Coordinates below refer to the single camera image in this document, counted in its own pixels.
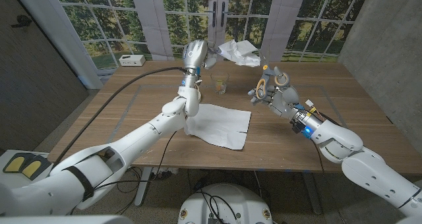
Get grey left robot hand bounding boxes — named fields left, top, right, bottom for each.
left=182, top=39, right=218, bottom=88

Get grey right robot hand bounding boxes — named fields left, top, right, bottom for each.
left=247, top=66, right=326, bottom=135

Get scissors with yellow handles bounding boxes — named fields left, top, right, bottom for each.
left=255, top=47, right=291, bottom=101

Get white cloth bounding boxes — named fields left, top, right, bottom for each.
left=217, top=39, right=262, bottom=68

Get large white paper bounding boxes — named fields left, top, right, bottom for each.
left=183, top=103, right=252, bottom=151

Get clear drinking glass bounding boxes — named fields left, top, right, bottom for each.
left=210, top=71, right=230, bottom=96

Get white socket box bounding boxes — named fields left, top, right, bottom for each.
left=118, top=54, right=146, bottom=67

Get printed window backdrop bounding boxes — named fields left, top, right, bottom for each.
left=52, top=0, right=372, bottom=70

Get grey table leg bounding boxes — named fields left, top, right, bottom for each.
left=302, top=171, right=323, bottom=215

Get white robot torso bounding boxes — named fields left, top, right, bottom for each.
left=177, top=183, right=274, bottom=224

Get crumpled white rag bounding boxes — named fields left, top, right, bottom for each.
left=153, top=167, right=179, bottom=181

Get white table leg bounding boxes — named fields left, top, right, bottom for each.
left=134, top=167, right=153, bottom=208

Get dark wooden door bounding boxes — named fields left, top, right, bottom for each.
left=0, top=0, right=90, bottom=152

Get black pedal with yellow pads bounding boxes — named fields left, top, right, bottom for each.
left=2, top=153, right=53, bottom=182

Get white floor platform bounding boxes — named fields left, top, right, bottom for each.
left=0, top=149, right=55, bottom=189

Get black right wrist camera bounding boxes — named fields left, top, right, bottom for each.
left=292, top=120, right=313, bottom=138

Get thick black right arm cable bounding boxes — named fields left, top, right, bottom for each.
left=316, top=111, right=342, bottom=126

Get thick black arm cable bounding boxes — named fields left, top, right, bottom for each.
left=316, top=111, right=342, bottom=126
left=51, top=67, right=189, bottom=168

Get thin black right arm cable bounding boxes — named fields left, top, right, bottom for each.
left=313, top=140, right=326, bottom=173

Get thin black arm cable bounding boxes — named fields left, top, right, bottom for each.
left=70, top=130, right=178, bottom=215
left=313, top=140, right=326, bottom=173

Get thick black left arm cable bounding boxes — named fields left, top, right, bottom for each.
left=51, top=67, right=189, bottom=168

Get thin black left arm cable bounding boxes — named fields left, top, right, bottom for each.
left=70, top=130, right=178, bottom=215

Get black torso cable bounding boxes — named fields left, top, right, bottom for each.
left=200, top=190, right=239, bottom=224

